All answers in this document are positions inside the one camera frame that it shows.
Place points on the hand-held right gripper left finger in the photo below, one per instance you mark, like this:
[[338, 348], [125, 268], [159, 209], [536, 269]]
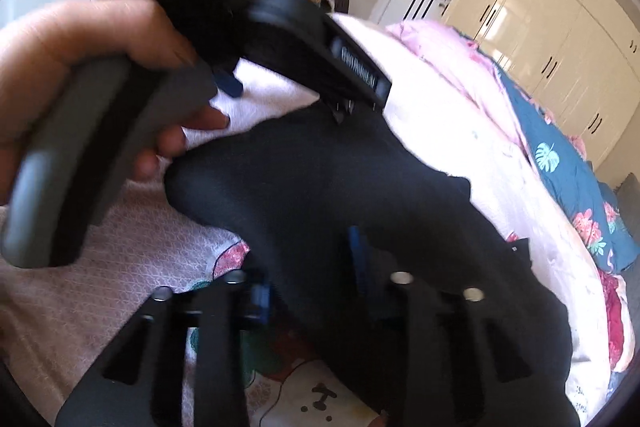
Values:
[[260, 302]]

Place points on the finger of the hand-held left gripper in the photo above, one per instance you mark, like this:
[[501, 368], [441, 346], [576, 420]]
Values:
[[345, 64]]

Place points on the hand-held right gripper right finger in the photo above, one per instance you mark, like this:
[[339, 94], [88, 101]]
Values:
[[356, 247]]

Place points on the black long-sleeve shirt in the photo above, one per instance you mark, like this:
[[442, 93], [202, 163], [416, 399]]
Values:
[[350, 187]]

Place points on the person's left hand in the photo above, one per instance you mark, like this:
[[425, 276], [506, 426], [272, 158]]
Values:
[[75, 57]]

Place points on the pink strawberry print sheet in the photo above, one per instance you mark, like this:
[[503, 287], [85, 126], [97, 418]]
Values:
[[150, 232]]

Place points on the cream glossy wardrobe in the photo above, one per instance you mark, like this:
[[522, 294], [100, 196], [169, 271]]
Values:
[[555, 32]]

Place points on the blue floral quilt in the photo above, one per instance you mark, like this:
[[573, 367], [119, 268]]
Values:
[[565, 157]]

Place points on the red blanket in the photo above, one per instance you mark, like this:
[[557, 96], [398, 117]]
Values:
[[617, 322]]

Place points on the grey padded headboard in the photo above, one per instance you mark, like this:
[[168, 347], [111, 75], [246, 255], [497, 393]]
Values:
[[631, 192]]

